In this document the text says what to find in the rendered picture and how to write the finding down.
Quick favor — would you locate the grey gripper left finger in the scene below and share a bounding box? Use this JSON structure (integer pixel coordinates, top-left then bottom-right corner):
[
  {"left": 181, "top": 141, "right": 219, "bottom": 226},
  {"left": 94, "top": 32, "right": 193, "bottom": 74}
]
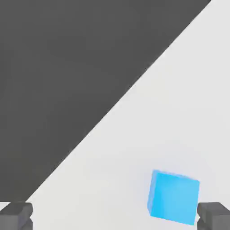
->
[{"left": 0, "top": 201, "right": 33, "bottom": 230}]

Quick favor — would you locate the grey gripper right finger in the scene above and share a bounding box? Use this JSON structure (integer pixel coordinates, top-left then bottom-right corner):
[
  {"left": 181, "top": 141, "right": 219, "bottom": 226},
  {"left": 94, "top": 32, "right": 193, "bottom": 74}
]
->
[{"left": 197, "top": 202, "right": 230, "bottom": 230}]

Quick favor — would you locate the small blue cube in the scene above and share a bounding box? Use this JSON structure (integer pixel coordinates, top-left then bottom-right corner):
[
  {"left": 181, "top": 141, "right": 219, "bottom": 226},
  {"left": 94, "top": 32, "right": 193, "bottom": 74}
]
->
[{"left": 147, "top": 169, "right": 200, "bottom": 226}]

